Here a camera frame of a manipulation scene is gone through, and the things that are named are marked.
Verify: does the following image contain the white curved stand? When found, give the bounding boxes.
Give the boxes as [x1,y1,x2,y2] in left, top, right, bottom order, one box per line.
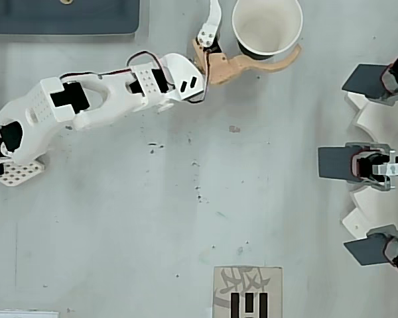
[340,91,398,240]

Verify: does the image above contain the black red arm cable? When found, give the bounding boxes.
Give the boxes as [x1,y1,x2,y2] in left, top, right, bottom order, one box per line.
[59,50,176,92]

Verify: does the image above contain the grey printed marker card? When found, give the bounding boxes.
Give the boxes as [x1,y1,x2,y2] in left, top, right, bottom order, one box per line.
[213,266,283,318]

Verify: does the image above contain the silver metal bracket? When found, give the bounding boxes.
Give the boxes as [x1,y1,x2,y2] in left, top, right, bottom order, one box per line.
[373,149,398,191]

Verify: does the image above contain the dark grey flat panel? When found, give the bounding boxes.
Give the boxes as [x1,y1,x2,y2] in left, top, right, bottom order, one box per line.
[341,64,391,100]
[317,146,355,182]
[344,235,391,267]

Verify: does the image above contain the white perforated base plate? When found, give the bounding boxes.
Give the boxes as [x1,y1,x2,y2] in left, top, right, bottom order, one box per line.
[0,156,46,188]

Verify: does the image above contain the black red wrist cable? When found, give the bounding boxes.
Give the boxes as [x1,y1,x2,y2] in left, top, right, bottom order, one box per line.
[185,49,210,104]

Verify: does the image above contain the white paper cup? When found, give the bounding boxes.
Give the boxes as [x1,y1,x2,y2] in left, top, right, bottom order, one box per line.
[232,0,304,62]

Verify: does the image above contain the dark blue-grey tray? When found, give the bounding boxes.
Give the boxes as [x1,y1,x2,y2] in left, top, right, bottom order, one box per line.
[0,0,141,35]

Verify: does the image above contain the tan gripper with servo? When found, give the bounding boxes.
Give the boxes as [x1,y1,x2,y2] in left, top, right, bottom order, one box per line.
[191,0,302,86]

